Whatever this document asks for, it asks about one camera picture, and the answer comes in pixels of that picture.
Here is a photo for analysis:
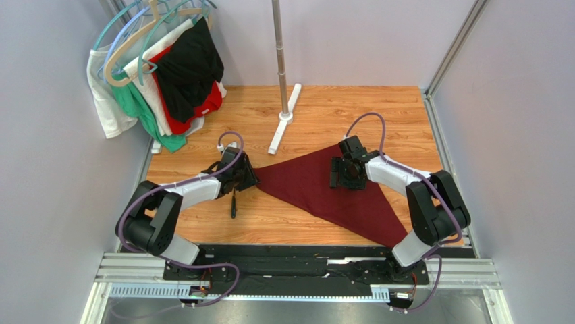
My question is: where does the dark red cloth napkin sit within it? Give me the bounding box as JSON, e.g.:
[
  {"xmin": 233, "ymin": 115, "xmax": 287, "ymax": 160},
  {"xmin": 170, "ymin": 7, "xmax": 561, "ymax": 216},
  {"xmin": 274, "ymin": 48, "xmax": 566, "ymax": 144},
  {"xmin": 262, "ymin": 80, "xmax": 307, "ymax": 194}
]
[{"xmin": 255, "ymin": 145, "xmax": 407, "ymax": 248}]

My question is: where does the white shirt on hanger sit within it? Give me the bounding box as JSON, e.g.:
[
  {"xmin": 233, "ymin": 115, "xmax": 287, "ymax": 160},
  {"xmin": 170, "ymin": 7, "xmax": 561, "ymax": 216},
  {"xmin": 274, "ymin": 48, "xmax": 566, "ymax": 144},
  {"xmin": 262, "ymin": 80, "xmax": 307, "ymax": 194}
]
[{"xmin": 87, "ymin": 19, "xmax": 227, "ymax": 138}]

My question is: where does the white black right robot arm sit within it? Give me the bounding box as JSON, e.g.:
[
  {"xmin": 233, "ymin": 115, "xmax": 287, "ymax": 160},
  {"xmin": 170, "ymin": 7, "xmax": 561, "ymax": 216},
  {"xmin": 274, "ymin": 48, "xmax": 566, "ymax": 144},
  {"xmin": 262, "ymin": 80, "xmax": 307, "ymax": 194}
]
[{"xmin": 330, "ymin": 136, "xmax": 471, "ymax": 267}]

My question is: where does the aluminium corner post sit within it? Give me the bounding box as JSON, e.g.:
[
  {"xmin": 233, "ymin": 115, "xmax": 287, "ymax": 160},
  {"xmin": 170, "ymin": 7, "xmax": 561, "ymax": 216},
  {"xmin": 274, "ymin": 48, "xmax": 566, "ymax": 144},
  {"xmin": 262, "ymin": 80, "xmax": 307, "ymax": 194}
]
[{"xmin": 425, "ymin": 0, "xmax": 490, "ymax": 98}]

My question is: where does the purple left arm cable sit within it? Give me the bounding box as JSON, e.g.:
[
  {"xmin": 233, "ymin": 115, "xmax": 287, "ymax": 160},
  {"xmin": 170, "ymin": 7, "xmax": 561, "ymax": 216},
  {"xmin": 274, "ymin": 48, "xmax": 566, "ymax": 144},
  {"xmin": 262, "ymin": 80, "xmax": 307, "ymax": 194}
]
[{"xmin": 109, "ymin": 131, "xmax": 246, "ymax": 320}]

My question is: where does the light blue clothes hanger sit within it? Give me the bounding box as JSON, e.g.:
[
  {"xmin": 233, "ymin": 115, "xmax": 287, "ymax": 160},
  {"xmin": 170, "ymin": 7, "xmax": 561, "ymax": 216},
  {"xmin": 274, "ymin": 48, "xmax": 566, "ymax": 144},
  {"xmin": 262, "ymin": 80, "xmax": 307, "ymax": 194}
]
[{"xmin": 93, "ymin": 1, "xmax": 149, "ymax": 83}]

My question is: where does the gold spoon green handle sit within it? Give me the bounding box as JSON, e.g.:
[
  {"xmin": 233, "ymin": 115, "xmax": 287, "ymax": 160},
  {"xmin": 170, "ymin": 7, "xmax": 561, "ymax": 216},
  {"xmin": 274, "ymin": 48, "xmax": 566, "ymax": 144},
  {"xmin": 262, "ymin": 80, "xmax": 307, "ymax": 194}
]
[{"xmin": 230, "ymin": 189, "xmax": 237, "ymax": 219}]

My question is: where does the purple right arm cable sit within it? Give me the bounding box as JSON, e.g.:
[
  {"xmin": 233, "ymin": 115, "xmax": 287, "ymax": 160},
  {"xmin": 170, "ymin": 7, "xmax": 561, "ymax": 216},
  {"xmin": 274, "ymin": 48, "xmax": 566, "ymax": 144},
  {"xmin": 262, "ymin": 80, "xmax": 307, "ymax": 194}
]
[{"xmin": 345, "ymin": 112, "xmax": 464, "ymax": 313}]

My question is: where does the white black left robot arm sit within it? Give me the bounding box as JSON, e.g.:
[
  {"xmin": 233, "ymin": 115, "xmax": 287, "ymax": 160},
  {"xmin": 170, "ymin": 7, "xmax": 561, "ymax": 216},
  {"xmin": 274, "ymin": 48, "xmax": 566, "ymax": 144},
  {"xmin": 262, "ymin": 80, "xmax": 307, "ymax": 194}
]
[{"xmin": 115, "ymin": 147, "xmax": 259, "ymax": 266}]

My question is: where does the aluminium frame rail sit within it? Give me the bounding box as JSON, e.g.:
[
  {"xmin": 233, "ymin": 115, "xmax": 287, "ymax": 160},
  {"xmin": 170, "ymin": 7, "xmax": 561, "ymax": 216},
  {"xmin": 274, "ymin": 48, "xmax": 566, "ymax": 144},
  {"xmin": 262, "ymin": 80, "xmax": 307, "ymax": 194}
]
[{"xmin": 81, "ymin": 253, "xmax": 512, "ymax": 323}]

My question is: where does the green shirt on hanger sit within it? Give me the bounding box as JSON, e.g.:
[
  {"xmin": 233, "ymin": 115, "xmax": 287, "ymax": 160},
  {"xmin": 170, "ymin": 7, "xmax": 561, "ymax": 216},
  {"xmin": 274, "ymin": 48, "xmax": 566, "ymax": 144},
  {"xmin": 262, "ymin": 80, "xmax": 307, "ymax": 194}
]
[{"xmin": 111, "ymin": 83, "xmax": 187, "ymax": 153}]

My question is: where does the black shirt on hanger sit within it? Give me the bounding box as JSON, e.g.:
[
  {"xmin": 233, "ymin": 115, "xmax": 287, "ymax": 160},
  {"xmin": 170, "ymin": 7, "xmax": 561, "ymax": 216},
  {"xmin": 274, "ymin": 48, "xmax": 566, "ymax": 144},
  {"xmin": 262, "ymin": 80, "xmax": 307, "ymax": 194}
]
[{"xmin": 154, "ymin": 18, "xmax": 224, "ymax": 123}]

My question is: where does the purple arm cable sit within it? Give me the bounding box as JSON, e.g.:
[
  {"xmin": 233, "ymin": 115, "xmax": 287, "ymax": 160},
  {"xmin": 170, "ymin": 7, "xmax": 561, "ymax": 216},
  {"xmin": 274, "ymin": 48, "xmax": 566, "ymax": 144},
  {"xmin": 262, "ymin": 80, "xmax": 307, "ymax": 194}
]
[
  {"xmin": 109, "ymin": 131, "xmax": 246, "ymax": 320},
  {"xmin": 345, "ymin": 112, "xmax": 464, "ymax": 313}
]

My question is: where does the red shirt on hanger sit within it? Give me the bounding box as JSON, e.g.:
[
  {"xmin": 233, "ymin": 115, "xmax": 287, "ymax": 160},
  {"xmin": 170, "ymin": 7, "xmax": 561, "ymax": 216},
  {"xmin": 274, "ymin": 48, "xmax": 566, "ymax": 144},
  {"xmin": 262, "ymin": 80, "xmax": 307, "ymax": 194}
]
[{"xmin": 149, "ymin": 46, "xmax": 223, "ymax": 134}]

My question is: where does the beige clothes hanger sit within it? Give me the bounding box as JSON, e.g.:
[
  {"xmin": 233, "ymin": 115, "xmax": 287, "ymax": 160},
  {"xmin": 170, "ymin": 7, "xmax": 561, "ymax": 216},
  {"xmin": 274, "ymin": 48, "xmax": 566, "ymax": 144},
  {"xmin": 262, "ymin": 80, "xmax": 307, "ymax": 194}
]
[{"xmin": 104, "ymin": 1, "xmax": 217, "ymax": 87}]

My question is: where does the metal pole white base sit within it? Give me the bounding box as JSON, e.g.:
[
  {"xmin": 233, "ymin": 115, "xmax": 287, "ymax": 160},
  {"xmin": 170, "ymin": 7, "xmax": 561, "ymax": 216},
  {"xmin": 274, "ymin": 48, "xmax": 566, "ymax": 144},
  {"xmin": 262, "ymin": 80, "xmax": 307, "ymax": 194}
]
[{"xmin": 268, "ymin": 0, "xmax": 302, "ymax": 155}]

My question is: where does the teal clothes hanger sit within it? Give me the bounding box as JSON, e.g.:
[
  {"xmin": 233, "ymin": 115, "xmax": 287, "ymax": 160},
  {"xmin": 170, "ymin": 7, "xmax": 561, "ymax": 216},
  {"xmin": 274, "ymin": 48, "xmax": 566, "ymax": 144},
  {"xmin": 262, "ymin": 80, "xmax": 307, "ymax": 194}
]
[{"xmin": 88, "ymin": 1, "xmax": 216, "ymax": 87}]

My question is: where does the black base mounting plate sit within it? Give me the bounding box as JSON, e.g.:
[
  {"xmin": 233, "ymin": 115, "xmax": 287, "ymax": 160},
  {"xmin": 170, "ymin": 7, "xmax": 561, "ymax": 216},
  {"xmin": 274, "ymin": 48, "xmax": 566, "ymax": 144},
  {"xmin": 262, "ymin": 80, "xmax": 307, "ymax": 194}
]
[{"xmin": 160, "ymin": 244, "xmax": 435, "ymax": 297}]

